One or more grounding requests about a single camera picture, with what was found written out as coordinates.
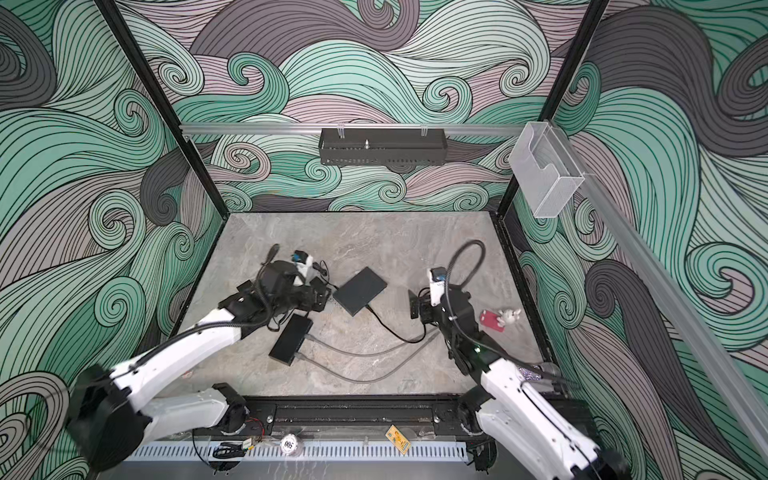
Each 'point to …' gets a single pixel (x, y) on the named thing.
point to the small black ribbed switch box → (290, 339)
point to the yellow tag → (398, 439)
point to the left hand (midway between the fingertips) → (321, 288)
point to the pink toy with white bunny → (499, 320)
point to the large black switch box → (360, 291)
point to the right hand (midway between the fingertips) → (425, 289)
